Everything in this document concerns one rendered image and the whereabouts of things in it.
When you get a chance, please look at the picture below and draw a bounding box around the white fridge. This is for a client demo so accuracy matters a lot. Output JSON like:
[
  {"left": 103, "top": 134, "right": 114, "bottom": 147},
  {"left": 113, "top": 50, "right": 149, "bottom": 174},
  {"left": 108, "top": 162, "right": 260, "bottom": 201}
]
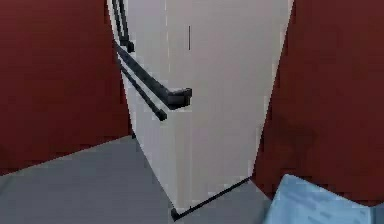
[{"left": 106, "top": 0, "right": 295, "bottom": 222}]

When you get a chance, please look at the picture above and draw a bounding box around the pale blue bin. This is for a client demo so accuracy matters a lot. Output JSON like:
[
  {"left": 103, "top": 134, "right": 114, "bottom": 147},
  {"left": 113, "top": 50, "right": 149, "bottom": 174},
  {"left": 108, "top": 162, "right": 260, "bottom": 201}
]
[{"left": 261, "top": 173, "right": 384, "bottom": 224}]

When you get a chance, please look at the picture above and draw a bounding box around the long black fridge handle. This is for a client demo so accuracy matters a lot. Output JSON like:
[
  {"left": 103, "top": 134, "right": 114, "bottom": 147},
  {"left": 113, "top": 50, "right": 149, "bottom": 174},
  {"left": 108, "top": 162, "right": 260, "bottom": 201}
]
[{"left": 112, "top": 39, "right": 193, "bottom": 122}]

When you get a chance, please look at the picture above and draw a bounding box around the short black fridge handle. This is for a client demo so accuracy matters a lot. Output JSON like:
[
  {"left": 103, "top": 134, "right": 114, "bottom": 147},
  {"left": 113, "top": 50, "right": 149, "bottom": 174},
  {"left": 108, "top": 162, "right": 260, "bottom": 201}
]
[{"left": 111, "top": 0, "right": 136, "bottom": 54}]

